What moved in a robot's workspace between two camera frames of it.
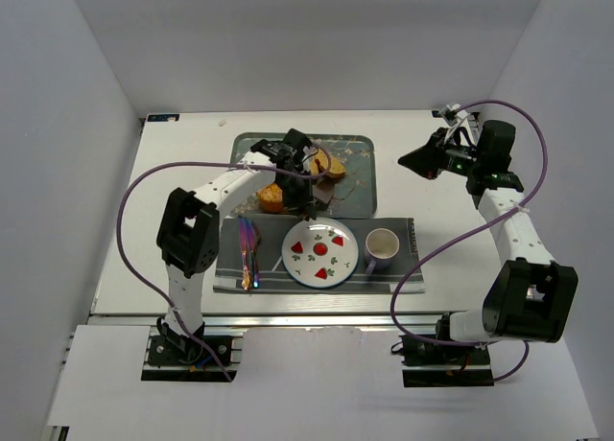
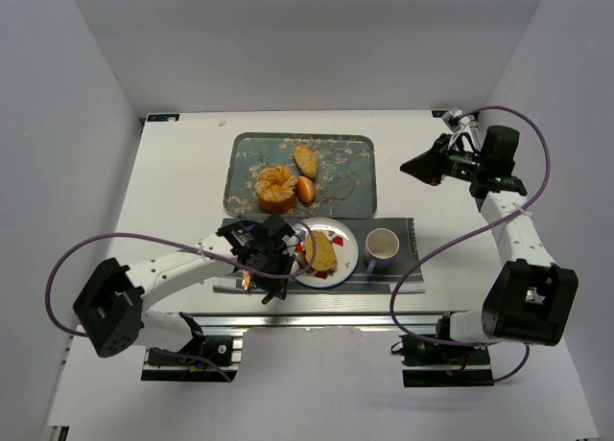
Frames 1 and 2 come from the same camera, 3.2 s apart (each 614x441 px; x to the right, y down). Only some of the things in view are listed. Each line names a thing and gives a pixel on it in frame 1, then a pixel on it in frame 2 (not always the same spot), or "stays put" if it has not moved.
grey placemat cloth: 406,276 stays put
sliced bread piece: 319,161 to 325,257
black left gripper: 297,188 to 268,272
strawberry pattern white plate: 319,252 stays put
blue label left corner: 162,117 stays put
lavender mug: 381,245 stays put
